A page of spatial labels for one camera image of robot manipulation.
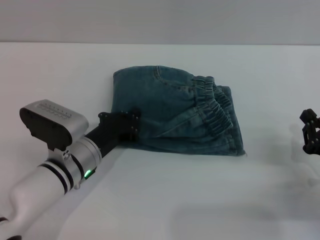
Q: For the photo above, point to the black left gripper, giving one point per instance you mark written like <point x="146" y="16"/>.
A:
<point x="110" y="132"/>

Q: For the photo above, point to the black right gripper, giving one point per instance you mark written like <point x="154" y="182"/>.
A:
<point x="313" y="150"/>

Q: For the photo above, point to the blue denim shorts with embroidery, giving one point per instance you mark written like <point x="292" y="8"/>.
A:
<point x="180" y="117"/>

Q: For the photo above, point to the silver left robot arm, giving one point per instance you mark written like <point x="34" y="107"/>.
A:
<point x="50" y="190"/>

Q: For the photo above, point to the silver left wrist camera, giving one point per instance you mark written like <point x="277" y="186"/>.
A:
<point x="50" y="125"/>

